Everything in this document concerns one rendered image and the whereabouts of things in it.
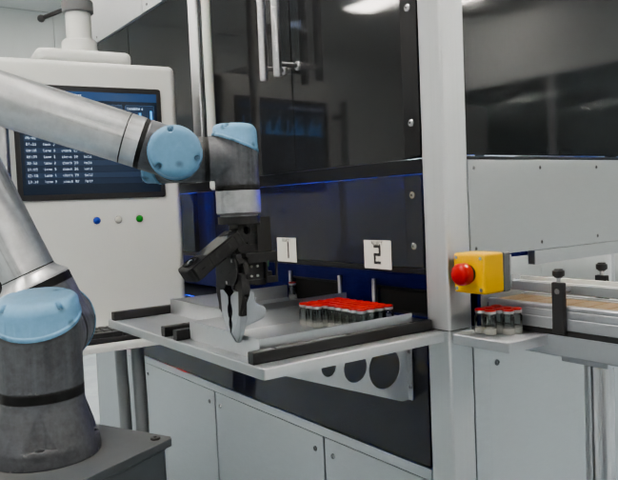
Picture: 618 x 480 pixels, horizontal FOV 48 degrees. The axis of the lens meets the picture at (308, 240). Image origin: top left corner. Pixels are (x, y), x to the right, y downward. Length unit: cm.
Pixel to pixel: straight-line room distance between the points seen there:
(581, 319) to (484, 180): 32
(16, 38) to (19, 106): 579
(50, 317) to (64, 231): 100
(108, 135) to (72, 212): 100
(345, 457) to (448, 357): 43
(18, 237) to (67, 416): 30
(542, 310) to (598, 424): 22
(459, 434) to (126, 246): 110
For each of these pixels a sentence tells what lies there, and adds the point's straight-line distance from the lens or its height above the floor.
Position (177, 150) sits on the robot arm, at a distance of 99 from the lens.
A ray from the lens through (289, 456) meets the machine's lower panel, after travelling 186.
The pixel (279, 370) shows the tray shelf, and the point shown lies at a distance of 111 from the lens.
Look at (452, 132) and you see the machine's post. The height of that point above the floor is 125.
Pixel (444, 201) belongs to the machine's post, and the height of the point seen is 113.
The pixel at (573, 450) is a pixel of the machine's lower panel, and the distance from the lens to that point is 171.
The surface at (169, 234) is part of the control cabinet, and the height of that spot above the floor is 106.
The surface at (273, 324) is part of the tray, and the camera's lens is 145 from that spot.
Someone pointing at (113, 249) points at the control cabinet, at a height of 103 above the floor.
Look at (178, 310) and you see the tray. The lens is 168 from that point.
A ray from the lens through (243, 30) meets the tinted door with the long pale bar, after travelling 193.
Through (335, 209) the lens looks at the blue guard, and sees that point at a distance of 155.
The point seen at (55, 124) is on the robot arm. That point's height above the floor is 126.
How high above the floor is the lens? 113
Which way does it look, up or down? 3 degrees down
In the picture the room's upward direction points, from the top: 2 degrees counter-clockwise
